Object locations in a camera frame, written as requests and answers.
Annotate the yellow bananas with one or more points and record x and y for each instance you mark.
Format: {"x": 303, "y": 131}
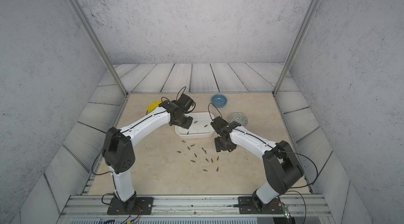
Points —
{"x": 153, "y": 106}

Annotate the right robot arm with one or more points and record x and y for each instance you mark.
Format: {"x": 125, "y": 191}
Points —
{"x": 281, "y": 165}

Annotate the blue bowl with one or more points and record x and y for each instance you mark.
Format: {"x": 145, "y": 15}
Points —
{"x": 219, "y": 100}

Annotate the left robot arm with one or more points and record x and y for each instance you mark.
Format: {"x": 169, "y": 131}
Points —
{"x": 118, "y": 149}

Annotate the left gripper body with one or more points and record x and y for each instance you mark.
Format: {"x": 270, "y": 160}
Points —
{"x": 184, "y": 121}

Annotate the aluminium rail frame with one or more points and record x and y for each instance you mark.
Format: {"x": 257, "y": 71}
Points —
{"x": 198, "y": 209}

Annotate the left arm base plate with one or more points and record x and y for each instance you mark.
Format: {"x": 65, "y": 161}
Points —
{"x": 134, "y": 206}

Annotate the green patterned bowl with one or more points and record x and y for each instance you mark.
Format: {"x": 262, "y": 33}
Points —
{"x": 239, "y": 118}

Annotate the white storage box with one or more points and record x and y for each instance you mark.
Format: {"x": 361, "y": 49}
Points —
{"x": 197, "y": 130}

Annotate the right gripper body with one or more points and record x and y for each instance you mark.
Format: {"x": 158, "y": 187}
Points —
{"x": 219, "y": 144}

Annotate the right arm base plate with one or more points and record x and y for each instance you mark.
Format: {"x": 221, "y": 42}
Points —
{"x": 248, "y": 205}

